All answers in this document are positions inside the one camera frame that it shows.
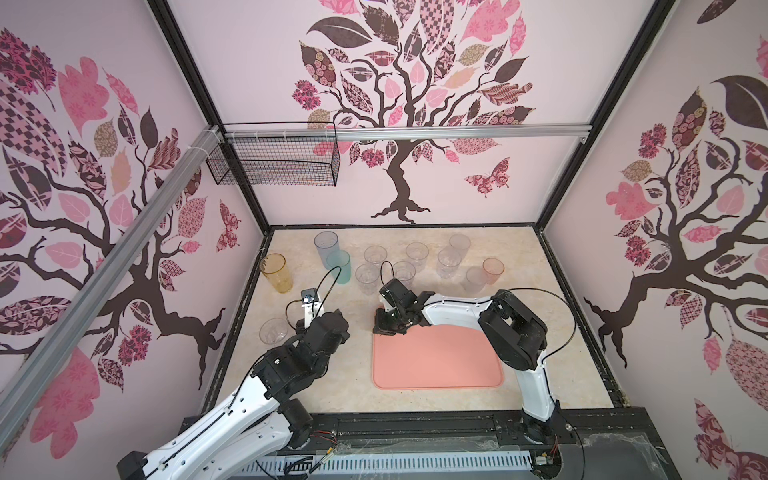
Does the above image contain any white slotted cable duct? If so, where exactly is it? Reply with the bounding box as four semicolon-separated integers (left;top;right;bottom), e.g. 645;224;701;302
234;451;532;479

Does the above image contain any amber plastic cup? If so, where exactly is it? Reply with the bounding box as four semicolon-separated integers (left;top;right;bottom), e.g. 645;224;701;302
259;253;293;294

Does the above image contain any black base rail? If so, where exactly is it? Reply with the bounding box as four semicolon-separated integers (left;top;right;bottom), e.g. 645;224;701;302
179;407;679;480

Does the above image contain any clear cup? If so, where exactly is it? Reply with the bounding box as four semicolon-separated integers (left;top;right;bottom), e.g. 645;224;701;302
449;233;472;259
406;242;430;272
364;245;388;268
355;262;381;295
436;246;463;279
259;318;293;346
393;260;416;288

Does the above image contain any orange-pink cup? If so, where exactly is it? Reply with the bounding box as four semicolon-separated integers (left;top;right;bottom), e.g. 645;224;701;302
482;257;505;285

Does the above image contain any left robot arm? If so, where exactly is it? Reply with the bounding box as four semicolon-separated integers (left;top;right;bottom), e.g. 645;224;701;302
117;310;350;479

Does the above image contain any blue-grey plastic cup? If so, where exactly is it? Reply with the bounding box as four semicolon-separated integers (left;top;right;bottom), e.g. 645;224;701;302
313;230;339;269

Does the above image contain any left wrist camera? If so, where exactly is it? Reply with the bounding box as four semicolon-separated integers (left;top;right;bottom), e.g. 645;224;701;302
301;288;322;329

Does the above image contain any pink tray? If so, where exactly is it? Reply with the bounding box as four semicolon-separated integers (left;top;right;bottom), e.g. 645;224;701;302
372;325;505;390

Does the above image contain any teal plastic cup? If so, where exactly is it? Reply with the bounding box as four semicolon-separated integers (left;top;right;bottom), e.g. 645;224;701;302
326;250;352;285

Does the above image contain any black wire basket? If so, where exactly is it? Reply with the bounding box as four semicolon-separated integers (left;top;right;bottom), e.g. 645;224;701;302
206;120;341;187

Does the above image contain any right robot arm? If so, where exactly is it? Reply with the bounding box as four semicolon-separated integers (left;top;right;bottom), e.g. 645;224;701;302
373;279;560;434

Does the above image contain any left aluminium rail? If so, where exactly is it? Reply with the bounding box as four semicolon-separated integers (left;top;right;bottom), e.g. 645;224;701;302
1;125;221;448

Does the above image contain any pale pink cup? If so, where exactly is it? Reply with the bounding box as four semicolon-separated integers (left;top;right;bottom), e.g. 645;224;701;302
462;266;487;295

